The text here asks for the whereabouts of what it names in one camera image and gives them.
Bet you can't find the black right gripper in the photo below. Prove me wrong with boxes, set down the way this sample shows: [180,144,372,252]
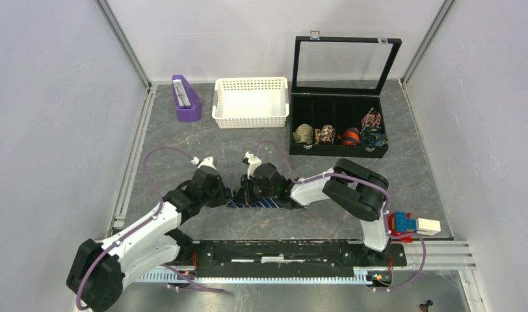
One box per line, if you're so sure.
[233,173,278,206]

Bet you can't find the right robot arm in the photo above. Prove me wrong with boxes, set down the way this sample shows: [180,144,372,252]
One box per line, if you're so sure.
[230,153,391,265]

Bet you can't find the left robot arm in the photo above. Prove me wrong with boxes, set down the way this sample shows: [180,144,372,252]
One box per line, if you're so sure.
[66,164,226,311]

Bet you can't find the olive green rolled tie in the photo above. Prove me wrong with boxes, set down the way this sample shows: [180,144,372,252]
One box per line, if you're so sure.
[293,123,314,145]

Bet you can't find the brown floral rolled tie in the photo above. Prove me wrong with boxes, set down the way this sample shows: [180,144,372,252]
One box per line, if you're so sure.
[314,124,336,145]

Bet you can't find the purple metronome stand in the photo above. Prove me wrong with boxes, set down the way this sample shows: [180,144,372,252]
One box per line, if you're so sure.
[172,75,202,122]

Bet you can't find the white plastic basket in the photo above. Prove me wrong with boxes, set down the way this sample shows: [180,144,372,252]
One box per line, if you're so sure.
[211,77,289,129]

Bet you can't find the orange navy striped rolled tie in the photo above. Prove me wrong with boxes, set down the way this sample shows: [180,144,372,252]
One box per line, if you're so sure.
[337,127,361,146]

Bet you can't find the black tie storage box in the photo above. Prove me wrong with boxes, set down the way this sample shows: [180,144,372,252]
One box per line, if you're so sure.
[289,31,403,159]

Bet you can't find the blue yellow patterned tie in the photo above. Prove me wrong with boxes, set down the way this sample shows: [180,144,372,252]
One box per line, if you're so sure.
[360,126,388,147]

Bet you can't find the blue red lego blocks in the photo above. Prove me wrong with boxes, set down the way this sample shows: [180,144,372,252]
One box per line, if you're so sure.
[388,211,417,242]

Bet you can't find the white lego block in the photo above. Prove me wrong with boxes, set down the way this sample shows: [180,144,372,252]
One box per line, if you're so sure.
[416,218,442,236]

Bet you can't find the small black object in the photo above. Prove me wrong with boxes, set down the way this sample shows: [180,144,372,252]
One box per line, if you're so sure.
[419,300,434,312]

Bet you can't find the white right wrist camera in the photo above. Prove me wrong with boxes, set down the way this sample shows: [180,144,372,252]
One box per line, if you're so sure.
[242,151,262,179]

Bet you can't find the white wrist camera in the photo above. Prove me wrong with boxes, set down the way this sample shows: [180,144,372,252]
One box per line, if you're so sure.
[242,151,262,179]
[190,156,217,171]

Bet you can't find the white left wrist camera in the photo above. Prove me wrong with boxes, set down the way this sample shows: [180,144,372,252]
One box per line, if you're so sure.
[190,156,217,171]

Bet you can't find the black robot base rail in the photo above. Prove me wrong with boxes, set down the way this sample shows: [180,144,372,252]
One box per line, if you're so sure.
[171,239,407,278]

